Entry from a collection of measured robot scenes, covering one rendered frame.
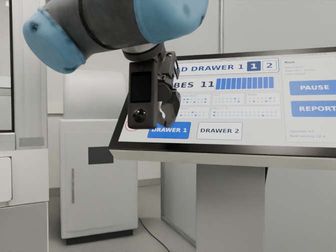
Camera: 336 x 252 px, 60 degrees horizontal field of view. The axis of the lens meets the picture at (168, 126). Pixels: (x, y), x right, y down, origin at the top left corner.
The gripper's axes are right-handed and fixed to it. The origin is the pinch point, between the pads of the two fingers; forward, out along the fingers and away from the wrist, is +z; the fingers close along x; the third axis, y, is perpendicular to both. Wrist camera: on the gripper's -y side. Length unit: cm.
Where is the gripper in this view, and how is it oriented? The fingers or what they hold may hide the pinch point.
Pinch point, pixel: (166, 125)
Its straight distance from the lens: 62.0
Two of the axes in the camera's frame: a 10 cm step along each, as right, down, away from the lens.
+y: 1.8, -7.9, 5.9
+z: 2.2, 6.1, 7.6
